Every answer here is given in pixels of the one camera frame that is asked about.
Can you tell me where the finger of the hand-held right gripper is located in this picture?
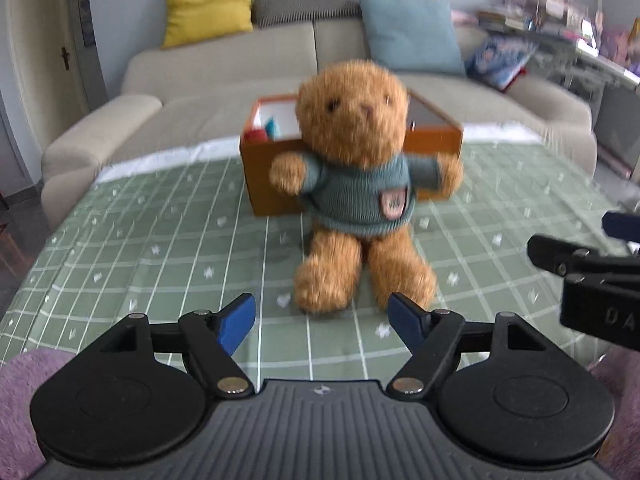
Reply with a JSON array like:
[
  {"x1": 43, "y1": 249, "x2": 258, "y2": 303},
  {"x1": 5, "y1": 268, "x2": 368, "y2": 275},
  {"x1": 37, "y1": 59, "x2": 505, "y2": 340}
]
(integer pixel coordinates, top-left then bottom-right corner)
[
  {"x1": 526, "y1": 233, "x2": 640, "y2": 282},
  {"x1": 601, "y1": 211, "x2": 640, "y2": 247}
]

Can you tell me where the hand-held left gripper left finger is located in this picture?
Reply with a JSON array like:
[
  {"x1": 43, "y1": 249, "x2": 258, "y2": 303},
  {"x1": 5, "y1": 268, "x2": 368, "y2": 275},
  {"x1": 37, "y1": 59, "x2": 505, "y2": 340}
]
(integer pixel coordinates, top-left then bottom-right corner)
[{"x1": 95, "y1": 292, "x2": 257, "y2": 401}]

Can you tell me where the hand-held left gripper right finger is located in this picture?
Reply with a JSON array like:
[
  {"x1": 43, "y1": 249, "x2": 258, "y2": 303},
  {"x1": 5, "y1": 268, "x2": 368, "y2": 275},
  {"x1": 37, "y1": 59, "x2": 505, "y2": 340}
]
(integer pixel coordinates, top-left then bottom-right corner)
[{"x1": 386, "y1": 291, "x2": 549, "y2": 398}]

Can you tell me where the orange cardboard box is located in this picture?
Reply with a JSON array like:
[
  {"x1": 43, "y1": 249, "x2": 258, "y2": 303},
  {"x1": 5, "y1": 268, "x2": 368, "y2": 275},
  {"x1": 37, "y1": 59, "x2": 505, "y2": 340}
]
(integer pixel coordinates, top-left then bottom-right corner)
[{"x1": 239, "y1": 87, "x2": 463, "y2": 217}]

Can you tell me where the brown teddy bear teal sweater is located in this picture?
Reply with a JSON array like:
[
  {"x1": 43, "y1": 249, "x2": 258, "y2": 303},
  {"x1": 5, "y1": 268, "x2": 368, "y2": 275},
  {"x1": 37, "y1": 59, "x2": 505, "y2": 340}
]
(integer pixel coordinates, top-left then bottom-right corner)
[{"x1": 270, "y1": 59, "x2": 465, "y2": 317}]

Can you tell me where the green checked tablecloth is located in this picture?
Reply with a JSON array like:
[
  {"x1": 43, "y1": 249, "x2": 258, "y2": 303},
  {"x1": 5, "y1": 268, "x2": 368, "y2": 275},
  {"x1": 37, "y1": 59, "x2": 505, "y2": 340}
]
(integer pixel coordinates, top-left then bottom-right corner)
[{"x1": 0, "y1": 125, "x2": 640, "y2": 382}]

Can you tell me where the white desk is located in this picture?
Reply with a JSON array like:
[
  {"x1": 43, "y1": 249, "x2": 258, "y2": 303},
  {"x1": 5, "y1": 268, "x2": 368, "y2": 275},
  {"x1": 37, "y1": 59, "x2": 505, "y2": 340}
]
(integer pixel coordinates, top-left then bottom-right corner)
[{"x1": 477, "y1": 5, "x2": 640, "y2": 181}]

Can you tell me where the blue printed pillow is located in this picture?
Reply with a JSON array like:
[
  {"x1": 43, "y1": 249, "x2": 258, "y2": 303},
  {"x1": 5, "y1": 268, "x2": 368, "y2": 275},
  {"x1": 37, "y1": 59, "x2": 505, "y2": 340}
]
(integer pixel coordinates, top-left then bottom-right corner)
[{"x1": 465, "y1": 35, "x2": 538, "y2": 92}]

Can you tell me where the beige sofa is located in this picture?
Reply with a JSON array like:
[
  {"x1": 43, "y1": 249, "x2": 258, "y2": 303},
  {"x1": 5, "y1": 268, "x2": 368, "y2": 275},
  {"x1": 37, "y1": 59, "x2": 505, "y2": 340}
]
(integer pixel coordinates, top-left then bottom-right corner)
[{"x1": 40, "y1": 10, "x2": 598, "y2": 221}]

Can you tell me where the light blue pillow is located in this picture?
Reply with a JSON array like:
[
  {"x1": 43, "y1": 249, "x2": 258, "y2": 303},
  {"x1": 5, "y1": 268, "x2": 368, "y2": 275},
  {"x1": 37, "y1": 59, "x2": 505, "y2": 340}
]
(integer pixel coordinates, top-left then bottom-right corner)
[{"x1": 359, "y1": 0, "x2": 466, "y2": 77}]

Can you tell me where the yellow pillow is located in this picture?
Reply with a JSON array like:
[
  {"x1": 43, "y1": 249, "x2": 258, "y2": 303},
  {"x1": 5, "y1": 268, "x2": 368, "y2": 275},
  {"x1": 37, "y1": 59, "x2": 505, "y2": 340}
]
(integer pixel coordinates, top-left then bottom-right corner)
[{"x1": 161, "y1": 0, "x2": 253, "y2": 50}]

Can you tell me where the grey checked pillow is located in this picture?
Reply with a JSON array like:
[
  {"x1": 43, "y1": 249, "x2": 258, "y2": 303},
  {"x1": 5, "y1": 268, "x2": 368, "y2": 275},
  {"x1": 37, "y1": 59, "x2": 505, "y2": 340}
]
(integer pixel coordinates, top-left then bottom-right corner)
[{"x1": 252, "y1": 0, "x2": 362, "y2": 28}]

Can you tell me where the cream door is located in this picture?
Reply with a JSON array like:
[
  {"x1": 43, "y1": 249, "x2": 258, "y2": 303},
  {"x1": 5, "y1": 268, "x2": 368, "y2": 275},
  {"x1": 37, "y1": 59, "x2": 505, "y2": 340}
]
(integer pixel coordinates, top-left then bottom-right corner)
[{"x1": 5, "y1": 0, "x2": 108, "y2": 111}]

